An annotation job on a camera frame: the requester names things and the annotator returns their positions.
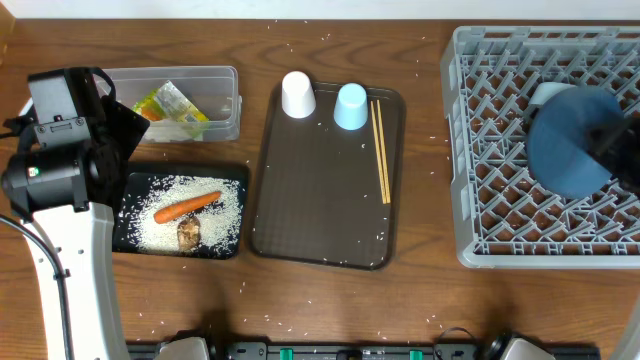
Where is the white tissue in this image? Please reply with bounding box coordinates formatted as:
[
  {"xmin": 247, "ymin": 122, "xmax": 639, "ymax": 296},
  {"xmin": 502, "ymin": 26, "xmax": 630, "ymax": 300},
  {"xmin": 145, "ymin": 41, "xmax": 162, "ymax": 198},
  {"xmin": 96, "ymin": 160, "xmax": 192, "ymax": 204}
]
[{"xmin": 141, "ymin": 120, "xmax": 204, "ymax": 143}]

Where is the dark brown serving tray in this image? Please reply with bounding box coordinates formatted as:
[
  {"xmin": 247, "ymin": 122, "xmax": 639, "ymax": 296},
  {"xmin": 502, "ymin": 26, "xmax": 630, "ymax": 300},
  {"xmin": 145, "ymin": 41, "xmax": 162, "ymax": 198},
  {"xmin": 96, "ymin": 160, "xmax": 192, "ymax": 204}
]
[{"xmin": 248, "ymin": 82, "xmax": 406, "ymax": 271}]

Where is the clear plastic bin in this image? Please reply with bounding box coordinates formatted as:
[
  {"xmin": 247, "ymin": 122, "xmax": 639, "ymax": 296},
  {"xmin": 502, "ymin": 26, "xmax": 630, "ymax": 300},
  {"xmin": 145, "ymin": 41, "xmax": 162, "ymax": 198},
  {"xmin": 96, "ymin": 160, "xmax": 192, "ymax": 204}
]
[{"xmin": 106, "ymin": 66, "xmax": 242, "ymax": 142}]

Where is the light blue plastic cup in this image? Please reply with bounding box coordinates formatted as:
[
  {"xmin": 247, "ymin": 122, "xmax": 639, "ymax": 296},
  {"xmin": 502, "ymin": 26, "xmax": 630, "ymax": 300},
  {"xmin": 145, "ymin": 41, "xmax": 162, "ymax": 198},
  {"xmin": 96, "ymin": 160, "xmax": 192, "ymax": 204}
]
[{"xmin": 334, "ymin": 83, "xmax": 368, "ymax": 131}]

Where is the wooden chopstick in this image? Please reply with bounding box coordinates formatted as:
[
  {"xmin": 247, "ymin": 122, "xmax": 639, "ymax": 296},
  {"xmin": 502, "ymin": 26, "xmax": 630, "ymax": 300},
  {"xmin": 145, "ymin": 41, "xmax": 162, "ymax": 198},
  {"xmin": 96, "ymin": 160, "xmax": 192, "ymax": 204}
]
[
  {"xmin": 369, "ymin": 101, "xmax": 387, "ymax": 204},
  {"xmin": 376, "ymin": 99, "xmax": 391, "ymax": 204}
]

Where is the foil snack wrapper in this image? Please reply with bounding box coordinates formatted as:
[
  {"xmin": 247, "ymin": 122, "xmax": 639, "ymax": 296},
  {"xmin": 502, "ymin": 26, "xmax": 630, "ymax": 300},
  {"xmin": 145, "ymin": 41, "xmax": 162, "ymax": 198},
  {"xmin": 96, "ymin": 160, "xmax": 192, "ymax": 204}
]
[{"xmin": 133, "ymin": 81, "xmax": 209, "ymax": 131}]

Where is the light blue bowl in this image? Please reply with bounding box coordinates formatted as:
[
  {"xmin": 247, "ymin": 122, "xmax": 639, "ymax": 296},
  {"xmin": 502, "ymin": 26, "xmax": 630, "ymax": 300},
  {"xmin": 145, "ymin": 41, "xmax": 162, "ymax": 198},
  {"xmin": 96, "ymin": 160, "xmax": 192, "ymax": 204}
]
[{"xmin": 529, "ymin": 82, "xmax": 574, "ymax": 107}]

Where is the dark blue plate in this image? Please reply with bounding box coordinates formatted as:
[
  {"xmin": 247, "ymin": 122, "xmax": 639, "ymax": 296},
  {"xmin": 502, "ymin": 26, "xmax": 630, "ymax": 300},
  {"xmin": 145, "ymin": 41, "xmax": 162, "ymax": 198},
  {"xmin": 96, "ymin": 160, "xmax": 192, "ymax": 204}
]
[{"xmin": 526, "ymin": 85, "xmax": 624, "ymax": 199}]

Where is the brown food scrap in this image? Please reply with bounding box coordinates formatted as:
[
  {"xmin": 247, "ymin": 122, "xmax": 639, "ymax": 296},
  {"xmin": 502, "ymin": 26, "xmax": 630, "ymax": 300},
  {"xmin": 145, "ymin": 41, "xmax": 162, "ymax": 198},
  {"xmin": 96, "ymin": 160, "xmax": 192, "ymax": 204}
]
[{"xmin": 177, "ymin": 216, "xmax": 201, "ymax": 251}]

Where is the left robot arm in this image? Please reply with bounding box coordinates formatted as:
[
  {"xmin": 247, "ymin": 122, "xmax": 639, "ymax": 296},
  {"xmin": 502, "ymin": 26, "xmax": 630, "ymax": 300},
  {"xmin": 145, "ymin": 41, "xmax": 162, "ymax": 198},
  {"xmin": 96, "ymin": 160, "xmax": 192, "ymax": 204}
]
[{"xmin": 1, "ymin": 67, "xmax": 149, "ymax": 360}]

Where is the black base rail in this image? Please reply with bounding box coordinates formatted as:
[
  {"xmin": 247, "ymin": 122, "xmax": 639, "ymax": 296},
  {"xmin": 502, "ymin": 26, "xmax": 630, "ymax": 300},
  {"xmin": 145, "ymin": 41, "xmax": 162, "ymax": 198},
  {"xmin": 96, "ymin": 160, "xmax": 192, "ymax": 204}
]
[{"xmin": 127, "ymin": 342, "xmax": 601, "ymax": 360}]

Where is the grey dishwasher rack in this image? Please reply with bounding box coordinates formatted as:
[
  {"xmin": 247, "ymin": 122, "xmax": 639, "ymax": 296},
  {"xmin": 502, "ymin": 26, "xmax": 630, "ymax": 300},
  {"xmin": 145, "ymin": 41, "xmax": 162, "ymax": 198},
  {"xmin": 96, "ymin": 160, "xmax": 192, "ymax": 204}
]
[{"xmin": 441, "ymin": 26, "xmax": 639, "ymax": 269}]

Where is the white plastic cup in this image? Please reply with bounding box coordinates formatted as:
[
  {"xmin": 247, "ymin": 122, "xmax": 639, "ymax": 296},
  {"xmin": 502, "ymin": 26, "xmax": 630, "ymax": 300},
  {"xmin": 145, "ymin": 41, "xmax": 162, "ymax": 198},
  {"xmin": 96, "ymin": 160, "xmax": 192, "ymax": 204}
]
[{"xmin": 281, "ymin": 71, "xmax": 316, "ymax": 119}]

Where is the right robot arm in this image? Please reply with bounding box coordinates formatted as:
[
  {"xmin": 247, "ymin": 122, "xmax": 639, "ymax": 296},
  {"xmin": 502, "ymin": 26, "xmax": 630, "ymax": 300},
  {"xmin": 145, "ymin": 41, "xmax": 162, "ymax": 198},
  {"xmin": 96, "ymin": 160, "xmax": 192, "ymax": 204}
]
[{"xmin": 482, "ymin": 116, "xmax": 639, "ymax": 360}]

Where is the black waste tray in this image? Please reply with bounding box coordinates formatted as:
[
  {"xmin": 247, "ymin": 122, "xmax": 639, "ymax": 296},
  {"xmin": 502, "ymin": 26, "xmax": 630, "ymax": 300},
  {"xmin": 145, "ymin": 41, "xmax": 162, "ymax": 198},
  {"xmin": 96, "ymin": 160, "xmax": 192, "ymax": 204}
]
[{"xmin": 110, "ymin": 160, "xmax": 250, "ymax": 260}]

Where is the orange carrot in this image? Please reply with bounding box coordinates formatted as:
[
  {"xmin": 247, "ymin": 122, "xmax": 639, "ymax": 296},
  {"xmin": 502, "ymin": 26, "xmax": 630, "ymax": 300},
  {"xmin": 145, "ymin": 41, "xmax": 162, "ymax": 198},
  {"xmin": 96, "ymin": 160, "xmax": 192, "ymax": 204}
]
[{"xmin": 153, "ymin": 192, "xmax": 221, "ymax": 224}]

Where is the white rice pile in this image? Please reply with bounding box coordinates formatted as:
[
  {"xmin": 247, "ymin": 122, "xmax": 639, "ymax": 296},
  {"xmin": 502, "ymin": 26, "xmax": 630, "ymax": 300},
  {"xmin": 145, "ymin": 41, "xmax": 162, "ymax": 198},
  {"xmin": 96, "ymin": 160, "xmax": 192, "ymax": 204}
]
[{"xmin": 113, "ymin": 173, "xmax": 246, "ymax": 259}]

